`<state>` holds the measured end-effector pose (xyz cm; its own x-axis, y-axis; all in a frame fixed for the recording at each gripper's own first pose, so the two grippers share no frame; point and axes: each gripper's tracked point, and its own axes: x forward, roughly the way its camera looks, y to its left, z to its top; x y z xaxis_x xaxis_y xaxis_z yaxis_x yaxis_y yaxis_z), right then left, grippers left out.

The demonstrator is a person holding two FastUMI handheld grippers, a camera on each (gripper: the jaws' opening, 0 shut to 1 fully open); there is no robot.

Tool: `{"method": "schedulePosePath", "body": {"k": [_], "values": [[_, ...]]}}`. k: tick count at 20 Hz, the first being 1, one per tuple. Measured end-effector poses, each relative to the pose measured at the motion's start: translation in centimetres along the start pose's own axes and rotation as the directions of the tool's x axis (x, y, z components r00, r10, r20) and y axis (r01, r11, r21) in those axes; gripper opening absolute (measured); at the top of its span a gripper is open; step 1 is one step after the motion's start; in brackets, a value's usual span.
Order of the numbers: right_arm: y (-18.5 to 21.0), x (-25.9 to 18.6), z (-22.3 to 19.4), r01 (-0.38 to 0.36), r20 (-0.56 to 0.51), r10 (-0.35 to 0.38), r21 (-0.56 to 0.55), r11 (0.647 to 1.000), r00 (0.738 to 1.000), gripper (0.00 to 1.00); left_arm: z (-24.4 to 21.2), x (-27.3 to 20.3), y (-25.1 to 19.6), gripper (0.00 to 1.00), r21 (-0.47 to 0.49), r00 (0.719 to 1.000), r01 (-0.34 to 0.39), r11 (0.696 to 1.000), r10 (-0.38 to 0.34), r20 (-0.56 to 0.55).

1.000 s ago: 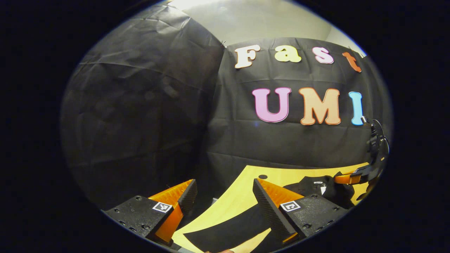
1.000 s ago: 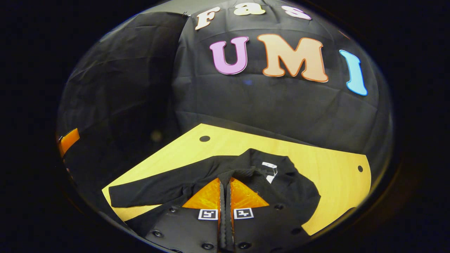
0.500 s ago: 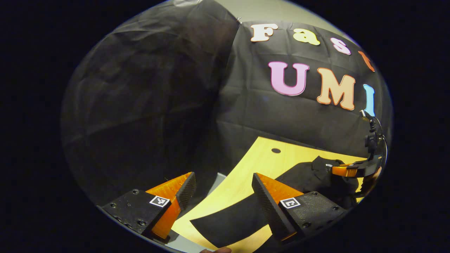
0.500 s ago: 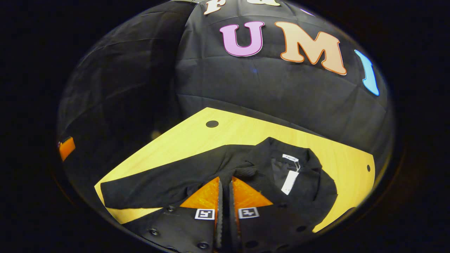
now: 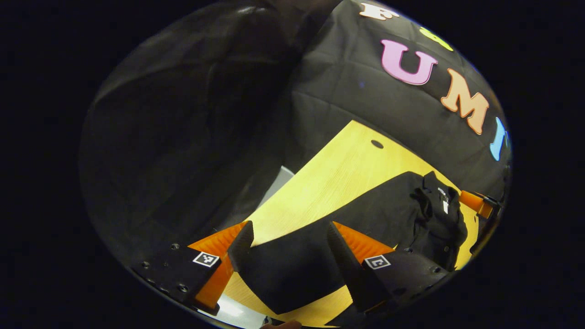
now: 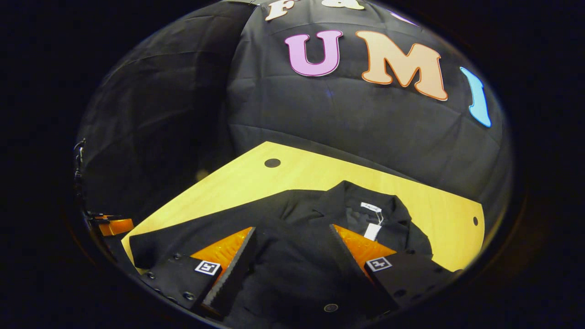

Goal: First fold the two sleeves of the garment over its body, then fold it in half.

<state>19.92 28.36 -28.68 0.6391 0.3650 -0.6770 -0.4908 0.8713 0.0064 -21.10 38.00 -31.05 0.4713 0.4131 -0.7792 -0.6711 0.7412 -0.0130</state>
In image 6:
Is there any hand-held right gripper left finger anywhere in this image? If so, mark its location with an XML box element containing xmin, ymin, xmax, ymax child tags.
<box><xmin>137</xmin><ymin>227</ymin><xmax>256</xmax><ymax>320</ymax></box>

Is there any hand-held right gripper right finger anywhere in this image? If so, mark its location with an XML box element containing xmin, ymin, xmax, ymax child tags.
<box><xmin>329</xmin><ymin>224</ymin><xmax>462</xmax><ymax>316</ymax></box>

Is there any black button-up garment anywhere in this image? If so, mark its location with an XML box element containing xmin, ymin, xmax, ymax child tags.
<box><xmin>129</xmin><ymin>180</ymin><xmax>435</xmax><ymax>329</ymax></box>

